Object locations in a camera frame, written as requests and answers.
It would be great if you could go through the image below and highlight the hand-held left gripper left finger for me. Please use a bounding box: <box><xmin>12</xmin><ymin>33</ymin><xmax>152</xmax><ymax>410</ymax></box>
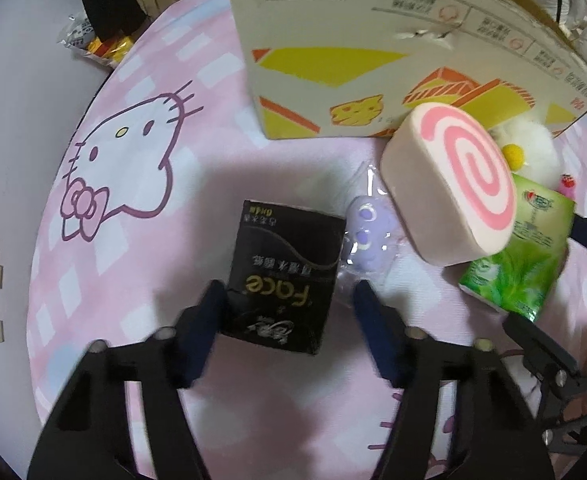
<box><xmin>26</xmin><ymin>279</ymin><xmax>229</xmax><ymax>480</ymax></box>

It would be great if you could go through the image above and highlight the plastic bag of yellow toys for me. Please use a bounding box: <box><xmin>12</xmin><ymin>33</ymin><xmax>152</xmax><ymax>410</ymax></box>
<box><xmin>56</xmin><ymin>10</ymin><xmax>139</xmax><ymax>68</ymax></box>

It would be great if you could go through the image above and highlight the white and yellow plush toy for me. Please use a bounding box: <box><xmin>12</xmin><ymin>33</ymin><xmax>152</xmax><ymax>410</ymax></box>
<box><xmin>488</xmin><ymin>112</ymin><xmax>564</xmax><ymax>186</ymax></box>

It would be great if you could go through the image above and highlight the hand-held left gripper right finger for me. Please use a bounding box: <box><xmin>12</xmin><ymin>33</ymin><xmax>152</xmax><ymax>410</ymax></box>
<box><xmin>351</xmin><ymin>279</ymin><xmax>557</xmax><ymax>480</ymax></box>

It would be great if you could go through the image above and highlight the printed cardboard box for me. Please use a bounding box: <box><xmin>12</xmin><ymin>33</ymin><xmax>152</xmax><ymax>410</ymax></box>
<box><xmin>221</xmin><ymin>0</ymin><xmax>587</xmax><ymax>141</ymax></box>

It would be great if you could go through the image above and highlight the pink printed bed sheet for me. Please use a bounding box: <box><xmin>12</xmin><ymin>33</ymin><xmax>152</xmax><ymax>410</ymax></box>
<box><xmin>26</xmin><ymin>0</ymin><xmax>587</xmax><ymax>480</ymax></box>

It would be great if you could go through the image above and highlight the pink swirl roll cake plush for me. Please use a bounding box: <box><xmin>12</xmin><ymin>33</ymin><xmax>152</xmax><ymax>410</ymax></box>
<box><xmin>379</xmin><ymin>101</ymin><xmax>518</xmax><ymax>267</ymax></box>

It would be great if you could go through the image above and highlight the green tissue pack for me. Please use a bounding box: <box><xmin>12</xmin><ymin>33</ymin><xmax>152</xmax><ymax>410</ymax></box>
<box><xmin>457</xmin><ymin>175</ymin><xmax>577</xmax><ymax>322</ymax></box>

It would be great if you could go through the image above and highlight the black tissue pack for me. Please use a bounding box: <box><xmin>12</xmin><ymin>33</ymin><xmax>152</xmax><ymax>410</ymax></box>
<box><xmin>220</xmin><ymin>200</ymin><xmax>348</xmax><ymax>356</ymax></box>

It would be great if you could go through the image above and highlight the purple toy in clear bag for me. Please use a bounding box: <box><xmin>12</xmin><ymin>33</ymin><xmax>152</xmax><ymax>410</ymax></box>
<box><xmin>334</xmin><ymin>160</ymin><xmax>411</xmax><ymax>311</ymax></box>

